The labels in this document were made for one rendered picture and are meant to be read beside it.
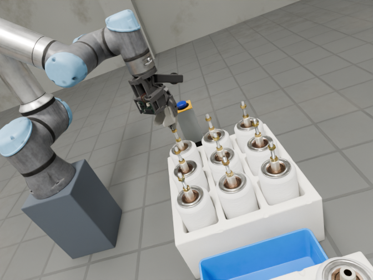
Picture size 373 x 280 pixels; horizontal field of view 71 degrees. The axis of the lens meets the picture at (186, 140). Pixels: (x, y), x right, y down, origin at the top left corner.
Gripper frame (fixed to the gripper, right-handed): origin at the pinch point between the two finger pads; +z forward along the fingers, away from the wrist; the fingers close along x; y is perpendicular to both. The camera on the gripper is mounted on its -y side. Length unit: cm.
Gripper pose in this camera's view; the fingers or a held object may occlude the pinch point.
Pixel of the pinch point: (172, 124)
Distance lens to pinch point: 85.6
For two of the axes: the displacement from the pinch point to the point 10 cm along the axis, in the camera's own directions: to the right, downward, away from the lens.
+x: 7.7, 1.1, -6.3
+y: -5.5, 6.2, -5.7
